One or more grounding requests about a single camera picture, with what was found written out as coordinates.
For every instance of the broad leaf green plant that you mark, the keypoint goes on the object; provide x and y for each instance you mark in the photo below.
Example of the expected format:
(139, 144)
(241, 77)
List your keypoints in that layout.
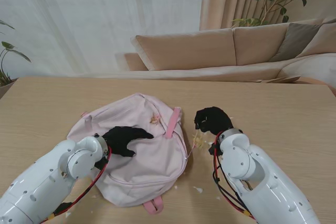
(10, 47)

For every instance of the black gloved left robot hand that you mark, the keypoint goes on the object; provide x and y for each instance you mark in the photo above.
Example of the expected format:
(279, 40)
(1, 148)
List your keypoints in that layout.
(120, 137)

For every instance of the grey brown sofa cushion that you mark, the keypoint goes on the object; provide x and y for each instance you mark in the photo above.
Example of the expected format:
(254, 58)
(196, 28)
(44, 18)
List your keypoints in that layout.
(296, 40)

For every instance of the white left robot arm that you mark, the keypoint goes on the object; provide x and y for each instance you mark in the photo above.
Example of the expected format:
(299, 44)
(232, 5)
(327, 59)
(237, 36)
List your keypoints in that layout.
(47, 176)

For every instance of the pale pink backpack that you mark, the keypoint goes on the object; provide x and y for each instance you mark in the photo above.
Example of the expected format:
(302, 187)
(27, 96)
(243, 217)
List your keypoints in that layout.
(147, 166)

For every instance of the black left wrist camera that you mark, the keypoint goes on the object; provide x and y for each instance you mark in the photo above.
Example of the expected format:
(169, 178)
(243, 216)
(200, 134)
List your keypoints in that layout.
(99, 165)

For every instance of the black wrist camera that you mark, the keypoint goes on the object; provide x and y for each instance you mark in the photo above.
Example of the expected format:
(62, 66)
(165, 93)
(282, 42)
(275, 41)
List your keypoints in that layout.
(214, 149)
(99, 165)

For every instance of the white sheer curtain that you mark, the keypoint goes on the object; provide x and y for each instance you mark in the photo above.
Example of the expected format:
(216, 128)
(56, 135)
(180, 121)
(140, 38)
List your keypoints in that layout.
(105, 11)

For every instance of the beige pleated curtain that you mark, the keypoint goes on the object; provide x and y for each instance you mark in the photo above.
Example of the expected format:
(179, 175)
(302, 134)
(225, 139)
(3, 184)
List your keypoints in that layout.
(225, 1)

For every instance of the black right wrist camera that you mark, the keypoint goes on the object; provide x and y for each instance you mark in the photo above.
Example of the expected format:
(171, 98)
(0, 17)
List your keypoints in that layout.
(214, 149)

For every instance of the beige sofa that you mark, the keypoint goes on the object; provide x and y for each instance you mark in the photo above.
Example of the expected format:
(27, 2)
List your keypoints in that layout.
(189, 51)

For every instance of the white sofa cushion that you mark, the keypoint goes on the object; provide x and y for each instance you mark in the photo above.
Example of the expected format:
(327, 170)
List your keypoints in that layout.
(312, 68)

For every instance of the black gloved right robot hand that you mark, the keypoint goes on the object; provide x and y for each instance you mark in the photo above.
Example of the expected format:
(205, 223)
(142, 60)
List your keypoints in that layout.
(215, 120)

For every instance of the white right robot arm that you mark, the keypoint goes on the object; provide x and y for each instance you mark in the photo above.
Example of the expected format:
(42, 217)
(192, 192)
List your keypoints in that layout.
(257, 171)

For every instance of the flat wooden tray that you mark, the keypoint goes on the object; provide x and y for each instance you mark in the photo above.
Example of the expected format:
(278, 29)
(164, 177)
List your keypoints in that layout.
(286, 79)

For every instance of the yellow tassel zipper charm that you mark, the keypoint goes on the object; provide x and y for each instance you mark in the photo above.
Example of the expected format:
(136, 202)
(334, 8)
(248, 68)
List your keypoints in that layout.
(199, 142)

